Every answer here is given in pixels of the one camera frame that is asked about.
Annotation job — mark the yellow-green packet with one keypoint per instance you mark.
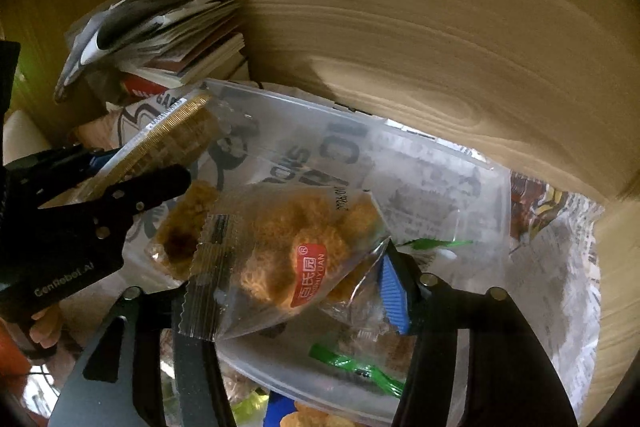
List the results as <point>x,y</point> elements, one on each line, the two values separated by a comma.
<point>249,409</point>

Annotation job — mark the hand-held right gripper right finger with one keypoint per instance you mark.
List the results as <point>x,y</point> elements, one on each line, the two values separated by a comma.
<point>393,293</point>

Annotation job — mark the round gold-rimmed biscuit packet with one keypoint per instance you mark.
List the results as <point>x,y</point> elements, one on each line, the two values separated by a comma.
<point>165,137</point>

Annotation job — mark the green-striped clear packet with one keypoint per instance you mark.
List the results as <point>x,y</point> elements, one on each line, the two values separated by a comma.
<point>435,244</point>

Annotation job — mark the person's left hand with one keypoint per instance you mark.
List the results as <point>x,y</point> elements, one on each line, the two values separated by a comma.
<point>46,328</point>

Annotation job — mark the blue packet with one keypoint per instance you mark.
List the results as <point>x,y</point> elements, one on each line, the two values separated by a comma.
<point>277,412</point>

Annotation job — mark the orange fried snack packet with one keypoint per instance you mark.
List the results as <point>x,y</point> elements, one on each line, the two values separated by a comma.
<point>312,417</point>

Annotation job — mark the newspaper-print cloth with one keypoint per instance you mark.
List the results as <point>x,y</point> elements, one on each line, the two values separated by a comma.
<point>565,267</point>

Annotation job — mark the clear brown snack packet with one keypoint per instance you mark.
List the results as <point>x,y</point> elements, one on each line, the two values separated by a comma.
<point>180,227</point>

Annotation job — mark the stack of books and magazines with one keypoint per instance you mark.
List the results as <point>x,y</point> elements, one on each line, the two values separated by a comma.
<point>115,29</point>

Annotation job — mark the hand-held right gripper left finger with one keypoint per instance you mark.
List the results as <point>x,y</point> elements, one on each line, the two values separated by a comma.
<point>193,359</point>

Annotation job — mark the colourful snack packet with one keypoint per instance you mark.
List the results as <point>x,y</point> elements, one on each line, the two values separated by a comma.
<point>532,202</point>

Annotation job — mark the green wrapped snack packet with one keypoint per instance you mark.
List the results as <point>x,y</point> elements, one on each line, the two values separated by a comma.
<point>357,369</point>

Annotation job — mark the clear zip storage bag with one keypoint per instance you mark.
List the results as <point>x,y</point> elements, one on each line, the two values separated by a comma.
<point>400,187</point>

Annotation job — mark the clear red-label snack packet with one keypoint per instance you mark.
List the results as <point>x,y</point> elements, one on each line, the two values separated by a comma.
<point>280,257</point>

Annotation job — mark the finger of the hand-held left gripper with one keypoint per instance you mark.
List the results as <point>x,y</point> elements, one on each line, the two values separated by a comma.
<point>159,183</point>
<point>97,163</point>

